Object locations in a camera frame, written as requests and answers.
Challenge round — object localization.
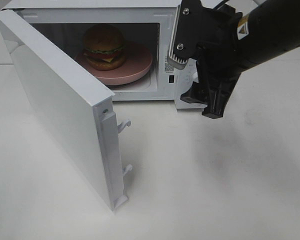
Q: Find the white warning label sticker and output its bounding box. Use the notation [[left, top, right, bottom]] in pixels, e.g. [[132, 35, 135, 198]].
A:
[[164, 51, 175, 73]]

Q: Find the burger with lettuce and cheese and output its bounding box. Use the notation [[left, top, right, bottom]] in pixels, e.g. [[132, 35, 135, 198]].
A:
[[83, 23, 127, 71]]

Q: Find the pink round plate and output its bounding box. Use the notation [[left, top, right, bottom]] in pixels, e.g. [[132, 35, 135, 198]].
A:
[[75, 41, 153, 86]]

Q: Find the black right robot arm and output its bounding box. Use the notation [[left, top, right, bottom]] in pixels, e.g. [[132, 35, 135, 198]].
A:
[[173, 0, 300, 119]]

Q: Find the white microwave oven body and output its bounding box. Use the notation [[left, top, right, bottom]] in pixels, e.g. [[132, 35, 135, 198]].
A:
[[0, 0, 204, 109]]

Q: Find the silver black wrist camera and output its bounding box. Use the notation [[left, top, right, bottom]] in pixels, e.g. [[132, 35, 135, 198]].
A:
[[167, 0, 203, 70]]

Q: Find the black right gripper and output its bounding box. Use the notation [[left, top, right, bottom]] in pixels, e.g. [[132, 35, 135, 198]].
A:
[[180, 4, 243, 119]]

